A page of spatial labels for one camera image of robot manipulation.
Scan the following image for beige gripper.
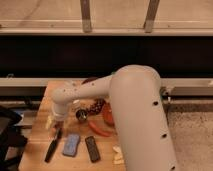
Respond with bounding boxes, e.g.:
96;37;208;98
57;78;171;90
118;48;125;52
45;106;68;130

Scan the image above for black handled brush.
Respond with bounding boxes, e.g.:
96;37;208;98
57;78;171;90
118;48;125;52
45;128;62;163

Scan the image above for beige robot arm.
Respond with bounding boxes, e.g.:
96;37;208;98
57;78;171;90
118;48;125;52
52;65;180;171

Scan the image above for blue sponge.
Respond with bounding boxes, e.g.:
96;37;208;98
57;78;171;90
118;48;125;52
62;134;80;157

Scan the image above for metal measuring cup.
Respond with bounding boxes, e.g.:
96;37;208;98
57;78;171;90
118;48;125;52
75;109;88;123

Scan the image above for black chair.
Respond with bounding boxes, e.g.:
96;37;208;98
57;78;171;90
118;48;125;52
0;106;28;171

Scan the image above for dark red grapes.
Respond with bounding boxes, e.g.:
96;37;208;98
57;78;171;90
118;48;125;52
87;99;106;115

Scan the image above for black remote control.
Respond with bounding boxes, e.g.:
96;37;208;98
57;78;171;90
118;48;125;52
85;136;101;163

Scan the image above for red bowl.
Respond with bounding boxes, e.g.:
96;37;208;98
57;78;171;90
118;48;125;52
101;103;114;126

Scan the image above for purple bowl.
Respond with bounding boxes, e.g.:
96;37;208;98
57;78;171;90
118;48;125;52
82;77;98;84

